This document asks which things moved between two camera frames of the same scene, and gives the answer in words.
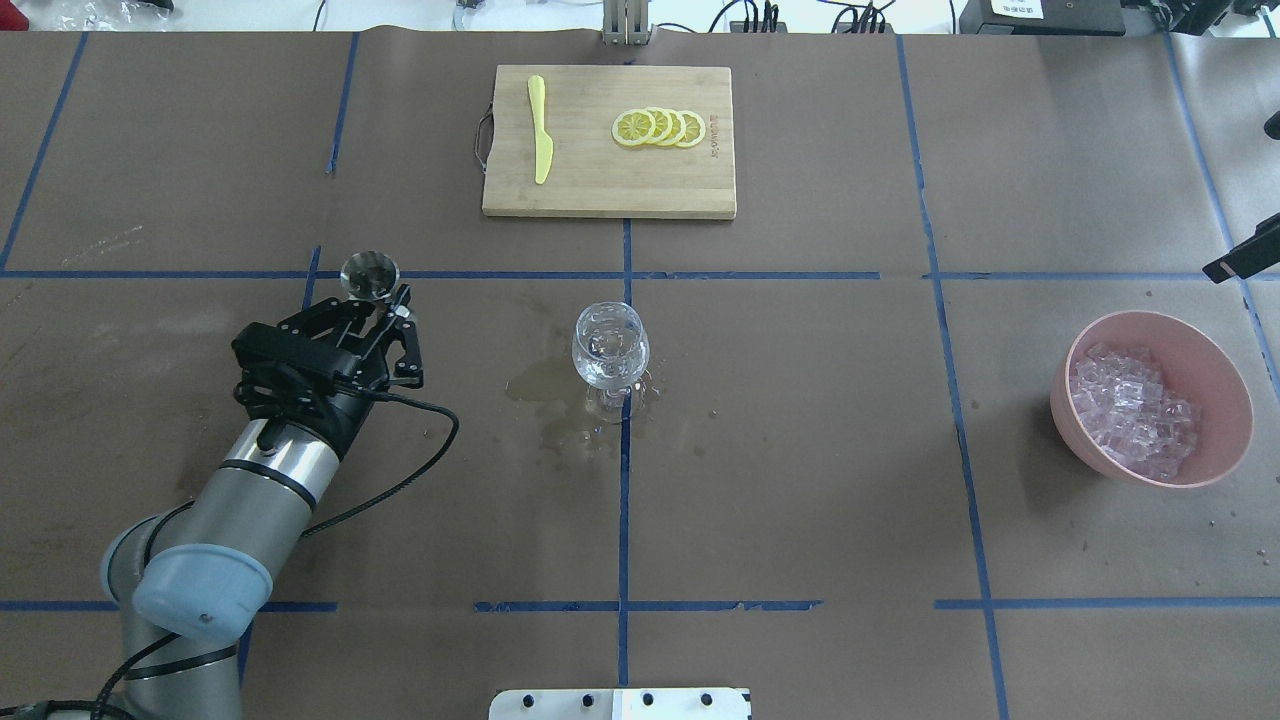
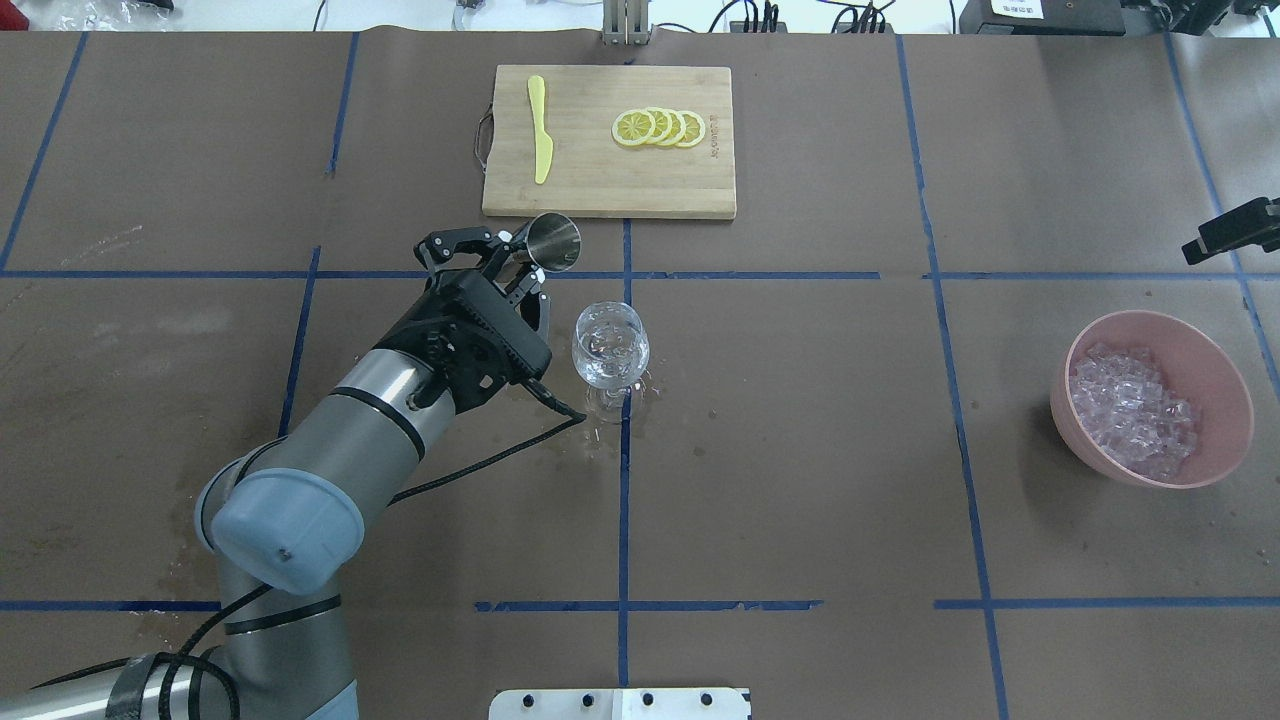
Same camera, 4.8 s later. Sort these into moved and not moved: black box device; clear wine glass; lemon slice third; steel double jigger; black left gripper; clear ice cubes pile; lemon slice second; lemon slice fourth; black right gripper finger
Moved: black right gripper finger; steel double jigger; black left gripper
Not moved: lemon slice third; clear ice cubes pile; lemon slice fourth; lemon slice second; black box device; clear wine glass
